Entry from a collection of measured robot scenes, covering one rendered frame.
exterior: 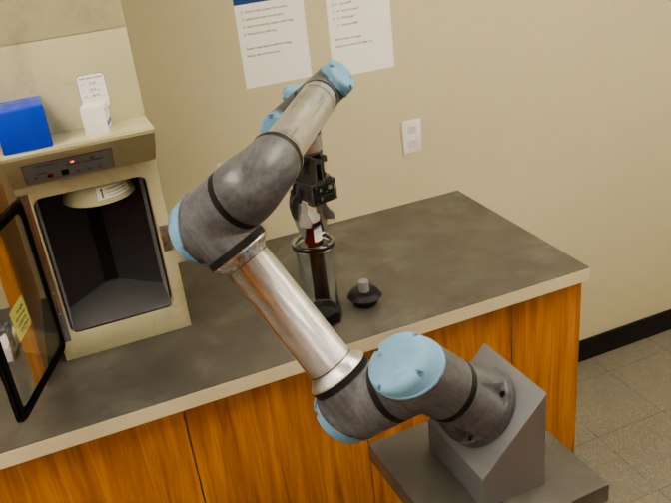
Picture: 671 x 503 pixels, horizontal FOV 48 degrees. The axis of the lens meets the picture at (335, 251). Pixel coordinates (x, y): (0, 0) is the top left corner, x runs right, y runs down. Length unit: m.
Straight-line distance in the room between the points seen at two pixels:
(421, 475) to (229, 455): 0.63
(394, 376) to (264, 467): 0.82
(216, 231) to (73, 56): 0.67
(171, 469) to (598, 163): 1.96
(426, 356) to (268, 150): 0.42
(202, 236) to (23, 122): 0.57
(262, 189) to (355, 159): 1.31
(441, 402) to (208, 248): 0.46
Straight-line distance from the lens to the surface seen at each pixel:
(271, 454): 1.99
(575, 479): 1.48
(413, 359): 1.24
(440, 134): 2.63
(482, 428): 1.35
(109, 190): 1.89
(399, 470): 1.49
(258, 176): 1.22
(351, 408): 1.32
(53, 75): 1.79
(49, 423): 1.83
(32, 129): 1.70
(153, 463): 1.91
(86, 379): 1.94
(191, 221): 1.28
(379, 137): 2.52
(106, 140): 1.71
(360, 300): 1.97
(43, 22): 1.78
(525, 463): 1.41
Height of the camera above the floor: 1.94
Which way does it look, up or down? 26 degrees down
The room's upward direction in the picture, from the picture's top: 7 degrees counter-clockwise
